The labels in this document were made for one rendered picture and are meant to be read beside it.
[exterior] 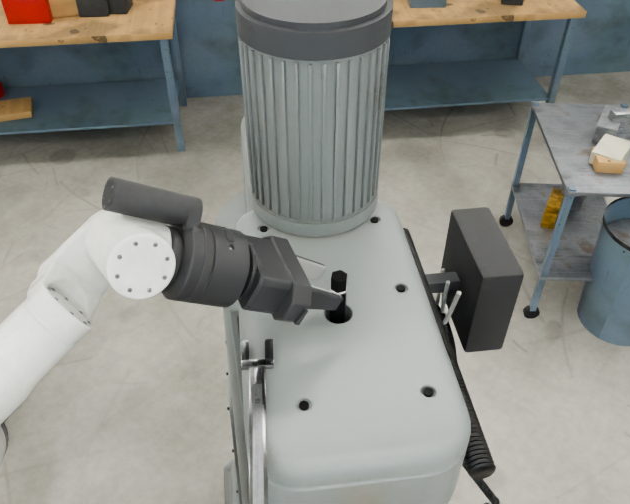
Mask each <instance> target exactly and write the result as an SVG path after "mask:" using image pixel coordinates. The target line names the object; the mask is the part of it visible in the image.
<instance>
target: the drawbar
mask: <svg viewBox="0 0 630 504"><path fill-rule="evenodd" d="M346 288H347V273H345V272H344V271H342V270H338V271H334V272H332V276H331V290H333V291H335V292H336V293H341V292H344V291H346V293H343V294H341V296H342V298H343V300H342V301H341V303H340V304H339V306H338V307H337V309H336V310H330V322H332V323H335V324H342V323H345V316H346V295H347V290H346Z"/></svg>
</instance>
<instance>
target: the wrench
mask: <svg viewBox="0 0 630 504"><path fill-rule="evenodd" d="M272 368H274V354H273V339H266V340H265V359H252V360H249V342H248V340H243V341H241V370H249V466H248V504H269V495H268V448H267V402H266V369H272Z"/></svg>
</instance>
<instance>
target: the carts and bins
mask: <svg viewBox="0 0 630 504"><path fill-rule="evenodd" d="M535 120H537V123H538V125H539V127H540V130H541V132H542V135H543V137H544V140H545V142H546V145H547V147H548V150H549V152H550V154H551V157H552V159H553V162H554V164H555V167H556V169H557V172H558V174H559V177H560V179H561V181H562V184H544V183H519V182H520V178H521V174H522V170H523V166H524V163H525V159H526V155H527V151H528V147H529V143H530V140H531V136H532V132H533V128H534V124H535ZM604 197H621V198H619V199H616V200H614V201H613V202H611V203H610V204H609V205H608V206H607V204H606V201H605V199H604ZM514 201H516V204H517V207H518V211H519V214H520V217H521V220H522V224H523V227H524V230H525V234H526V237H527V240H528V244H529V247H530V250H531V253H532V257H533V260H534V263H535V267H536V270H537V273H538V276H539V277H538V280H537V283H536V286H535V289H534V292H533V295H532V298H531V301H530V304H529V305H528V306H526V307H525V308H524V309H523V314H524V316H525V317H526V318H528V319H533V318H536V317H537V316H538V315H539V314H540V312H539V308H538V307H537V306H538V303H539V300H540V297H541V294H542V291H543V288H544V285H545V282H546V280H556V281H585V284H584V287H583V291H582V294H581V298H580V301H579V304H578V309H577V312H578V317H579V319H580V322H581V323H582V324H583V326H584V327H585V328H586V329H587V330H588V331H589V332H590V333H591V334H593V335H594V336H596V337H597V338H599V339H601V340H603V341H605V342H608V343H611V344H614V345H619V346H630V108H628V105H627V103H621V105H610V104H569V103H539V101H533V102H532V103H531V110H530V114H529V118H528V122H527V126H526V130H525V134H524V138H523V142H522V146H521V150H520V154H519V158H518V162H517V166H516V170H515V174H514V178H513V182H512V183H511V190H510V194H509V198H508V202H507V206H506V210H505V214H504V215H502V216H501V217H500V218H499V222H500V225H501V226H504V227H508V226H510V225H511V224H512V223H513V218H512V216H511V212H512V209H513V205H514ZM610 205H611V206H610ZM608 207H609V208H608Z"/></svg>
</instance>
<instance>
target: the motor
mask: <svg viewBox="0 0 630 504"><path fill-rule="evenodd" d="M235 10H236V22H237V32H238V42H239V54H240V66H241V78H242V90H243V102H244V114H245V126H246V138H247V151H248V163H249V175H250V191H251V202H252V206H253V209H254V211H255V212H256V214H257V215H258V216H259V217H260V218H261V219H262V220H263V221H264V222H265V223H267V224H268V225H270V226H271V227H273V228H275V229H278V230H280V231H283V232H285V233H289V234H293V235H297V236H305V237H324V236H331V235H336V234H340V233H343V232H346V231H349V230H351V229H353V228H355V227H357V226H359V225H361V224H362V223H363V222H365V221H366V220H367V219H368V218H369V217H370V216H371V215H372V213H373V212H374V210H375V208H376V205H377V199H378V182H379V169H380V157H381V145H382V132H383V120H384V108H385V95H386V83H387V70H388V58H389V46H390V34H391V26H392V14H393V0H235Z"/></svg>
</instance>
